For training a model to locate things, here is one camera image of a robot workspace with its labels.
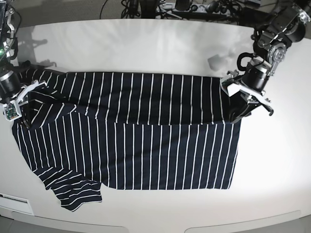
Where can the white gripper, viewer left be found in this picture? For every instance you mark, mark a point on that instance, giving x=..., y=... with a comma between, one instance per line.
x=20, y=100

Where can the white gripper, viewer right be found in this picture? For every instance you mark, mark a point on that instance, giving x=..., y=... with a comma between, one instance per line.
x=245, y=98

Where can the navy white striped T-shirt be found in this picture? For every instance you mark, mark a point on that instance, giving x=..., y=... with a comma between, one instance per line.
x=127, y=131

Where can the white power strip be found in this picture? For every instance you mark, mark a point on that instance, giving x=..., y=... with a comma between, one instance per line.
x=195, y=9

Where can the wrist camera, viewer left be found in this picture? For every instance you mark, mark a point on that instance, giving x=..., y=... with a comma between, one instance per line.
x=11, y=113

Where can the wrist camera, viewer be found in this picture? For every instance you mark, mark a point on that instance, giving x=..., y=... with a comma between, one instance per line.
x=227, y=86
x=11, y=113

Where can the wrist camera, viewer right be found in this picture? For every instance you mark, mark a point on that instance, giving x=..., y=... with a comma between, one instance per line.
x=227, y=86

